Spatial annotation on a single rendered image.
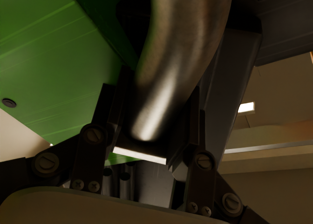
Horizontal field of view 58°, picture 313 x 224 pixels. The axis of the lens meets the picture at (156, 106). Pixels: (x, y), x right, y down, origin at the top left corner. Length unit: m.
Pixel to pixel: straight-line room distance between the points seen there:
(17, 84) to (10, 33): 0.04
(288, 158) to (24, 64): 4.36
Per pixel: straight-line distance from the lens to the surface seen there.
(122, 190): 0.27
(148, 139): 0.16
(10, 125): 6.80
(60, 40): 0.17
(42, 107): 0.22
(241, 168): 4.69
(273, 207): 4.30
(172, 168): 0.16
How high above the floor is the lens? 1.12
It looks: 28 degrees up
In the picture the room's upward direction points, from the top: 151 degrees clockwise
